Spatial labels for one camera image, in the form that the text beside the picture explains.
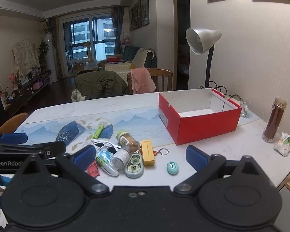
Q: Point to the yellow rectangular box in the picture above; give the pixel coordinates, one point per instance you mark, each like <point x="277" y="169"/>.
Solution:
<point x="147" y="152"/>

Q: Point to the olive green jacket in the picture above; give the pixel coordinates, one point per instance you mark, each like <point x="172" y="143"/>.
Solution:
<point x="98" y="84"/>

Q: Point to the wooden chair left edge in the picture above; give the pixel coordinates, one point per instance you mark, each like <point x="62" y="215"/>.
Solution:
<point x="11" y="125"/>

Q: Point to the silver-cap spice jar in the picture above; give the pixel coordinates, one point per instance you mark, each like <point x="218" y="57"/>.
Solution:
<point x="121" y="157"/>

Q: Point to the grey-green correction tape dispenser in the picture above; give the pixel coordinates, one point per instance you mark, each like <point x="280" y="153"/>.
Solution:
<point x="134" y="167"/>

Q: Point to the crumpled white wrapper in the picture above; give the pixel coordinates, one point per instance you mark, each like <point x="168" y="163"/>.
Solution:
<point x="282" y="146"/>

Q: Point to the wooden chair with pink cloth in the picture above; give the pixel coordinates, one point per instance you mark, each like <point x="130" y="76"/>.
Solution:
<point x="161" y="77"/>

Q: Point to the dark tv cabinet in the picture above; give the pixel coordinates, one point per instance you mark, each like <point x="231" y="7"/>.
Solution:
<point x="24" y="94"/>

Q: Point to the silver desk lamp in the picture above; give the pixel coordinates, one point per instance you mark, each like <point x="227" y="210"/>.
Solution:
<point x="200" y="41"/>

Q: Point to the small drinking glass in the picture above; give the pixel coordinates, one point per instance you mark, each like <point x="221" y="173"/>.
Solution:
<point x="244" y="107"/>

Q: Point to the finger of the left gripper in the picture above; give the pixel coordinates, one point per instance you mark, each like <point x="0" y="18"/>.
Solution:
<point x="15" y="138"/>

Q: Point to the red clip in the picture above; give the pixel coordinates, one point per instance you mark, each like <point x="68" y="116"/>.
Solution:
<point x="93" y="170"/>

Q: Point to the sofa with blankets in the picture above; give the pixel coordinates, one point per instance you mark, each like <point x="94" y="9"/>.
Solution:
<point x="133" y="57"/>

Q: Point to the red shoe box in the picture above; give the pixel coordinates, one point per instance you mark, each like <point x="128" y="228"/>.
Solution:
<point x="193" y="115"/>

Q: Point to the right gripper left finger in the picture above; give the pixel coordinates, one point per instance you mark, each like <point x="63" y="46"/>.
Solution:
<point x="73" y="167"/>

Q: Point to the teal egg pencil sharpener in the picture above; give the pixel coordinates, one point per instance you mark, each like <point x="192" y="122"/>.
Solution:
<point x="172" y="168"/>

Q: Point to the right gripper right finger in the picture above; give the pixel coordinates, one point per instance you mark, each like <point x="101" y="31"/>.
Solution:
<point x="207" y="168"/>

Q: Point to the green white tube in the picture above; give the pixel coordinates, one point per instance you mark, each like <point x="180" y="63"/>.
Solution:
<point x="107" y="167"/>

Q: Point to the small clear plastic bottle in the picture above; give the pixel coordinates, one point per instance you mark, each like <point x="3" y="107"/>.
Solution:
<point x="103" y="156"/>

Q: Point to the tall brown glass bottle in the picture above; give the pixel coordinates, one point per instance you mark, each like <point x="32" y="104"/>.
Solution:
<point x="278" y="108"/>

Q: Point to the pink cloth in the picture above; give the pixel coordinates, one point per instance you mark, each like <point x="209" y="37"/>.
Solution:
<point x="141" y="81"/>

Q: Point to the metal keyring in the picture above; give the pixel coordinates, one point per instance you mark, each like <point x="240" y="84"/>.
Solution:
<point x="162" y="151"/>

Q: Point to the green lip balm tube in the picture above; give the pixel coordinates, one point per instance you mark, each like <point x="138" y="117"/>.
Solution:
<point x="98" y="132"/>

